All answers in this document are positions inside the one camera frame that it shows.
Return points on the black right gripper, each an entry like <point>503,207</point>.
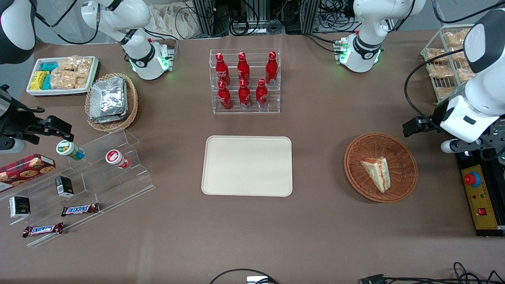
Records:
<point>17,121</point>

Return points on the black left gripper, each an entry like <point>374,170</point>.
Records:
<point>436,118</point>

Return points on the triangular sandwich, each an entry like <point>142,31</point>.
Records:
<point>376,173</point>

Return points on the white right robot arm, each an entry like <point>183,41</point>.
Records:
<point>138,55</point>

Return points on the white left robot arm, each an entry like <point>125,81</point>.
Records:
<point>367,43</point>

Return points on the brown round wicker basket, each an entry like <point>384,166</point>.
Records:
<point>402,157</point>

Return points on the white rectangular snack tray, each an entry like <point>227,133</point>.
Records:
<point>35,91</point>

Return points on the light oval wicker basket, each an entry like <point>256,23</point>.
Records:
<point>132,102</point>

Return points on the beige plastic tray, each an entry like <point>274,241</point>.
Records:
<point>247,165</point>

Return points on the green lid yogurt bottle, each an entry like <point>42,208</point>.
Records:
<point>69,150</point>

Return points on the teal snack packet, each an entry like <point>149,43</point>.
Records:
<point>47,83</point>
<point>49,66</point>

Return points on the clear rice cracker bag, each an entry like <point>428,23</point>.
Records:
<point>68,64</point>
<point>85,66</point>
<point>81,83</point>
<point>63,79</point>

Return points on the small black box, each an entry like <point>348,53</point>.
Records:
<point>64,186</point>
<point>19,207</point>

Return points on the red cookie box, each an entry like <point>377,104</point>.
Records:
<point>23,171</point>

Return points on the yellow snack packet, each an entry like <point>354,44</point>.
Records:
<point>38,81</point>

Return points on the silver foil pack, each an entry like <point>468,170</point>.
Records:
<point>108,96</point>
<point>125,112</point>

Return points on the red lid yogurt bottle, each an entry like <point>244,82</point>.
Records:
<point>115,157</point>

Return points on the red emergency stop button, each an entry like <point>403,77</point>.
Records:
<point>472,179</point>

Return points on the clear acrylic step stand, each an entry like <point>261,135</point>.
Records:
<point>118,185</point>

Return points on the brown snickers bar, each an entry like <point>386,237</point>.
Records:
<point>80,210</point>
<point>42,230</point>

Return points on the black yellow control box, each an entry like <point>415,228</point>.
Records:
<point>483,197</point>

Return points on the white cloth bag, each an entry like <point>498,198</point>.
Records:
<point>169,19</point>

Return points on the red cola bottle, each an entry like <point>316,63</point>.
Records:
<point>225,98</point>
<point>261,94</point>
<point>222,71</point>
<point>244,96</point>
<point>243,69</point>
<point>271,69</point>

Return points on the clear acrylic bottle rack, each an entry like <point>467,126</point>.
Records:
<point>252,71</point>

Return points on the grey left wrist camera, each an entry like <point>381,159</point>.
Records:
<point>453,146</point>

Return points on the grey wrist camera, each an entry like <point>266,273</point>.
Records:
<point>453,146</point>
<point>11,145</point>

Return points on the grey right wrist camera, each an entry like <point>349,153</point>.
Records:
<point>11,145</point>

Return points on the aluminium frame post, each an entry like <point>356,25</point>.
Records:
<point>309,15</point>
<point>205,15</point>

